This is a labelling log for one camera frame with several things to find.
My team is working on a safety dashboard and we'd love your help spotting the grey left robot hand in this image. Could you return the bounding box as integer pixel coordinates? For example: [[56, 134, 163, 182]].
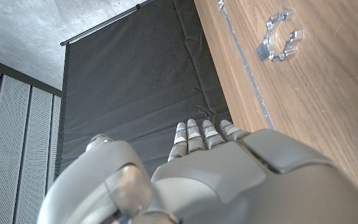
[[37, 118, 358, 224]]

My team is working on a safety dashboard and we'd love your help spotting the grey tape outline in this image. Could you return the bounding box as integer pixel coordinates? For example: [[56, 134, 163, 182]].
[[218, 0, 275, 130]]

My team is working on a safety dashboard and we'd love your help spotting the black backdrop curtain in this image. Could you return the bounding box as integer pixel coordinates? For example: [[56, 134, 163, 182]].
[[56, 0, 233, 177]]

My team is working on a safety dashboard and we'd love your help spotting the black backdrop crossbar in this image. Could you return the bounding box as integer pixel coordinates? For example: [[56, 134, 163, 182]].
[[60, 0, 157, 47]]

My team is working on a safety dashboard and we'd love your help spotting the silver metal clamp bracket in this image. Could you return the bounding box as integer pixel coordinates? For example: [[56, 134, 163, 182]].
[[255, 10, 303, 62]]

